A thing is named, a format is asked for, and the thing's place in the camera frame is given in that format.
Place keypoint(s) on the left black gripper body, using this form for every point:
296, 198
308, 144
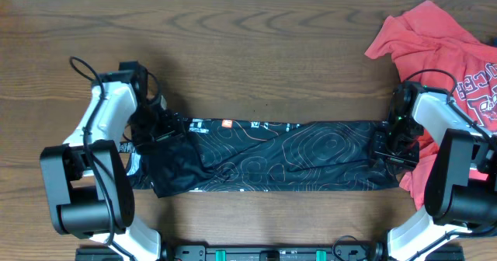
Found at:
151, 127

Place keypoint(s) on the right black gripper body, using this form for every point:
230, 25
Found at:
400, 147

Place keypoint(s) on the black orange-patterned jersey shirt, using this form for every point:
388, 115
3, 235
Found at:
214, 155

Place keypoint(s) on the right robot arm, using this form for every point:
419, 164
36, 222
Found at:
460, 192

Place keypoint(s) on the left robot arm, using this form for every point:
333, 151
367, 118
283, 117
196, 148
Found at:
88, 191

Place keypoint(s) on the red printed t-shirt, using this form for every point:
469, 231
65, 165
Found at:
427, 45

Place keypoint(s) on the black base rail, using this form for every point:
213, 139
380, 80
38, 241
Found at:
342, 251

